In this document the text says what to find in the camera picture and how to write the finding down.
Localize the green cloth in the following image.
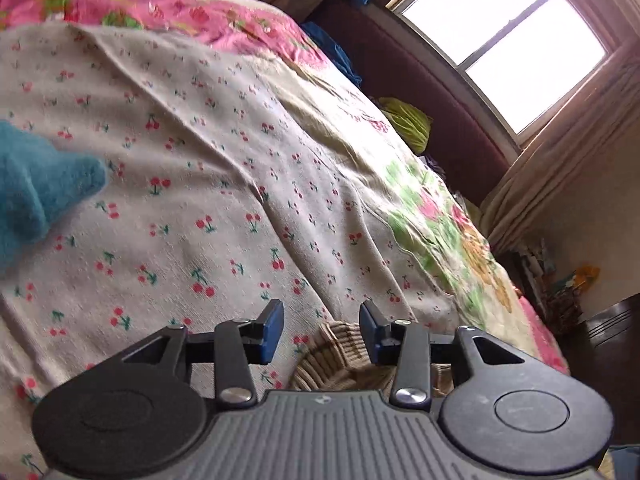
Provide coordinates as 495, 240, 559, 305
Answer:
377, 96, 434, 154

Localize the teal fleece cloth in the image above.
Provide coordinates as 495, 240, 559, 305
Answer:
0, 120, 109, 279

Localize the window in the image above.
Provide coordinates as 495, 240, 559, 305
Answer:
387, 0, 624, 137

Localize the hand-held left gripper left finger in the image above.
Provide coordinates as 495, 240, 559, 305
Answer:
122, 299, 285, 409

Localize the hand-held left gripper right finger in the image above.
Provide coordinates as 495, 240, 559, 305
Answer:
359, 299, 537, 409

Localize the blue cloth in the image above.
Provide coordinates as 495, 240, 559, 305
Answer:
302, 21, 364, 89

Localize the black cabinet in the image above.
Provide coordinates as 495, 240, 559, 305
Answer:
554, 294, 640, 447

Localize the beige striped ribbed sweater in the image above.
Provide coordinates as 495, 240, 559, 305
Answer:
290, 321, 457, 400

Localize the white cherry print sheet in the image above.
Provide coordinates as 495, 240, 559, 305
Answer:
0, 24, 503, 480

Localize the pink floral blanket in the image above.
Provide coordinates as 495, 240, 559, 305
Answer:
0, 0, 572, 377

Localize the pile of books and papers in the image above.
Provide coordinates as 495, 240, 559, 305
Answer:
510, 239, 602, 337

